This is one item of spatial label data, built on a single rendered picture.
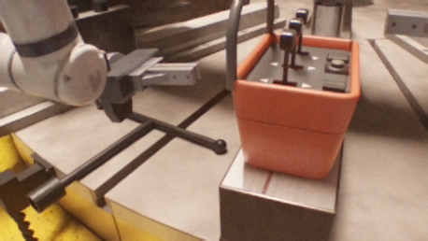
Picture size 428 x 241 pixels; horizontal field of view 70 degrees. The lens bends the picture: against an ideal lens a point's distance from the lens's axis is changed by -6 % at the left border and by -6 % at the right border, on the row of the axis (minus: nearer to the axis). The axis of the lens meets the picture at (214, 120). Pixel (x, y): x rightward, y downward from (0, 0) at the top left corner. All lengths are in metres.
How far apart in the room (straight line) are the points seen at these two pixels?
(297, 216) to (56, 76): 0.35
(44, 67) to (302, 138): 0.34
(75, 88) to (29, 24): 0.10
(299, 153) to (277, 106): 0.07
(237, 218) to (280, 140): 0.12
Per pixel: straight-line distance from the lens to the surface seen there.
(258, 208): 0.40
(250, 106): 0.36
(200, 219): 0.87
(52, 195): 1.01
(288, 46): 0.36
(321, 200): 0.39
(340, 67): 0.42
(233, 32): 0.34
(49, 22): 0.45
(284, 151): 0.39
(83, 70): 0.47
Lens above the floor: 0.96
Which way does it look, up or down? 31 degrees down
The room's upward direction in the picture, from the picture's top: 2 degrees counter-clockwise
